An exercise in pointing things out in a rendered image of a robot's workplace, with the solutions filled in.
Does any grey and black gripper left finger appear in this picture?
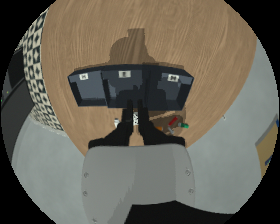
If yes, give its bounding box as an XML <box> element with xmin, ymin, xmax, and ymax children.
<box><xmin>88</xmin><ymin>100</ymin><xmax>134</xmax><ymax>149</ymax></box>

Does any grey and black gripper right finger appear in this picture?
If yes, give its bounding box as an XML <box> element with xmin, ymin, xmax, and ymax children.
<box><xmin>137</xmin><ymin>99</ymin><xmax>185</xmax><ymax>147</ymax></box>

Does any grey usb stick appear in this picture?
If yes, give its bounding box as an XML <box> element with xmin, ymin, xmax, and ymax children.
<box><xmin>114</xmin><ymin>119</ymin><xmax>120</xmax><ymax>127</ymax></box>

